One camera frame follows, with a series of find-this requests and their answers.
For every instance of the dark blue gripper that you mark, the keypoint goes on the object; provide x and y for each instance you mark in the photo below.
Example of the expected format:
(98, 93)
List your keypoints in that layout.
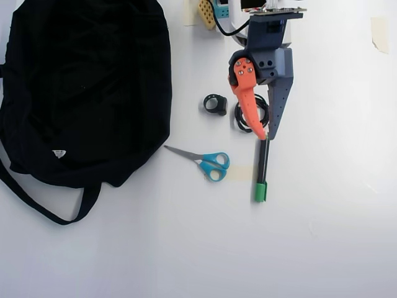
(270, 69)

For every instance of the black fabric bag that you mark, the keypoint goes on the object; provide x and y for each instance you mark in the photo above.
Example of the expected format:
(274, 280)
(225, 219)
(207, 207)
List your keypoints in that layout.
(77, 93)

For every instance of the green and black marker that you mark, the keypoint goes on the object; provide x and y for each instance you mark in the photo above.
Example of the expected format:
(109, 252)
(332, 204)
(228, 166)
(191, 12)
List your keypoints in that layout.
(262, 161)

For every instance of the small beige tape strip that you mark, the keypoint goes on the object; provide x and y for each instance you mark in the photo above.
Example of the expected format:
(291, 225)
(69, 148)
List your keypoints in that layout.
(242, 173)

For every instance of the yellow perforated base block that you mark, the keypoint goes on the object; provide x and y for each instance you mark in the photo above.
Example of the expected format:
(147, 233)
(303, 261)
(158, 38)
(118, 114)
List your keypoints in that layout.
(207, 15)

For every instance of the beige tape beside base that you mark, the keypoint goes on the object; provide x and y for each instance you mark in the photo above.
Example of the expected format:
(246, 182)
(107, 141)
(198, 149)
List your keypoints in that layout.
(190, 14)

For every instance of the large beige tape strip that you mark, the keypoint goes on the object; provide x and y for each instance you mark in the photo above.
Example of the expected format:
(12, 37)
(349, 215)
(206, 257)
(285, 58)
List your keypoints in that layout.
(380, 34)

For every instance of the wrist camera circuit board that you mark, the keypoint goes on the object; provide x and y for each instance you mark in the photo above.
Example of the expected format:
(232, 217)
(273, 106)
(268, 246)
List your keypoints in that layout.
(276, 10)

